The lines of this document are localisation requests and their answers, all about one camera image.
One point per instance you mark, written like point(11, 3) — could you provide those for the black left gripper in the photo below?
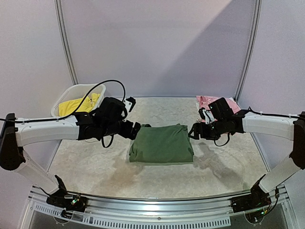
point(126, 132)

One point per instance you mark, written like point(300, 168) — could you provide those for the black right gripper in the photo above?
point(198, 131)

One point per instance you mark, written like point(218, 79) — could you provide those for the yellow garment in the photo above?
point(68, 107)

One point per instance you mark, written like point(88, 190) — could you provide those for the green sleeveless shirt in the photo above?
point(162, 145)

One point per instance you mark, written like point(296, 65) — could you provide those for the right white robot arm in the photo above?
point(279, 137)

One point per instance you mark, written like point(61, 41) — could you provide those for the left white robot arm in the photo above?
point(17, 133)

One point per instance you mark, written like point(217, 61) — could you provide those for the white plastic laundry basket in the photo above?
point(76, 92)

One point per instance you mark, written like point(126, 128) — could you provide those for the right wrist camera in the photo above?
point(206, 115)

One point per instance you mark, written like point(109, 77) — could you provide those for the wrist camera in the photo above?
point(206, 115)
point(129, 103)

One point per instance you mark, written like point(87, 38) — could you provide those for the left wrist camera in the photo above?
point(129, 103)

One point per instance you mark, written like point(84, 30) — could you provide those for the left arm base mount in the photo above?
point(69, 203)

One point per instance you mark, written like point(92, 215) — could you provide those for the aluminium front rail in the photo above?
point(154, 213)

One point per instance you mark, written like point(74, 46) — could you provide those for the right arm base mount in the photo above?
point(256, 205)

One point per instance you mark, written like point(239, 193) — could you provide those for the left aluminium corner post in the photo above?
point(65, 41)

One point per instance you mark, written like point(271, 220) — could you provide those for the aluminium corner post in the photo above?
point(65, 41)
point(250, 49)

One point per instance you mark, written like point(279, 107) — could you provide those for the right aluminium corner post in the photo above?
point(250, 49)

